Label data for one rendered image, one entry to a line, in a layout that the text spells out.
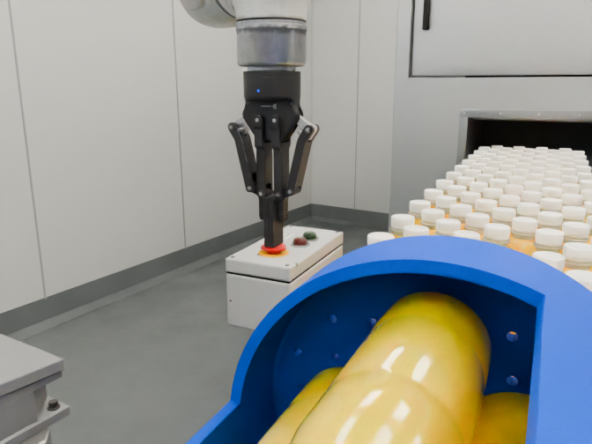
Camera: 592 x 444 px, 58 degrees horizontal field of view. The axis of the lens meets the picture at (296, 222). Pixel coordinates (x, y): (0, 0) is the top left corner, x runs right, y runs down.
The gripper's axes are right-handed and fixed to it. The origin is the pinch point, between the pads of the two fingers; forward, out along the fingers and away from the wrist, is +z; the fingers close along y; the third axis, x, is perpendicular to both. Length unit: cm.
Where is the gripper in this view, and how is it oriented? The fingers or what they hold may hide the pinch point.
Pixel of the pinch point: (273, 220)
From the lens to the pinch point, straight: 75.1
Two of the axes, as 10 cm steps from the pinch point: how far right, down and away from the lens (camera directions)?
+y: -9.0, -1.0, 4.1
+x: -4.3, 2.2, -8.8
